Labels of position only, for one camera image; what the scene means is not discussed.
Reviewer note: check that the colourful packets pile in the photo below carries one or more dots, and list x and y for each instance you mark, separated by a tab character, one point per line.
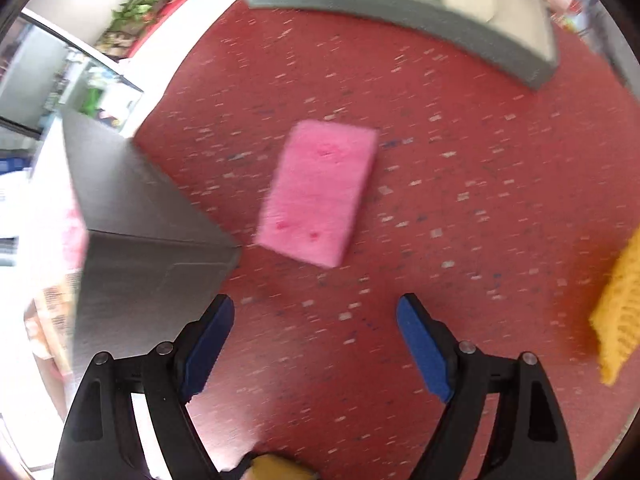
572	5

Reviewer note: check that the yellow foam net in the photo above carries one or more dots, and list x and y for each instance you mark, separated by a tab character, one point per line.
620	310

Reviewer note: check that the brown round sponge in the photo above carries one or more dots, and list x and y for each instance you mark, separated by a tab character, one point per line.
285	469

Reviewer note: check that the pink rectangular sponge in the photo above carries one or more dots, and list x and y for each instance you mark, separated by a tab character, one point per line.
317	195

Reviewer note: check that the grey shallow tray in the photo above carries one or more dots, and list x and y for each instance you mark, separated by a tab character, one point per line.
425	15

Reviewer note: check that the green leafy plant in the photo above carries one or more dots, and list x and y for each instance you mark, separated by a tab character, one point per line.
135	15

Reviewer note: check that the grey storage box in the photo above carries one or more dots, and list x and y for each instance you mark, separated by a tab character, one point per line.
140	220

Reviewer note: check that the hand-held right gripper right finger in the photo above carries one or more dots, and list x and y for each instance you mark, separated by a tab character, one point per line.
425	350

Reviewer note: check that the glass display cabinet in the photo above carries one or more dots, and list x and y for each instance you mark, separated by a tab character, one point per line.
65	80

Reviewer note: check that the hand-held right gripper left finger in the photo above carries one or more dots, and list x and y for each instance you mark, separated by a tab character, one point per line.
207	345

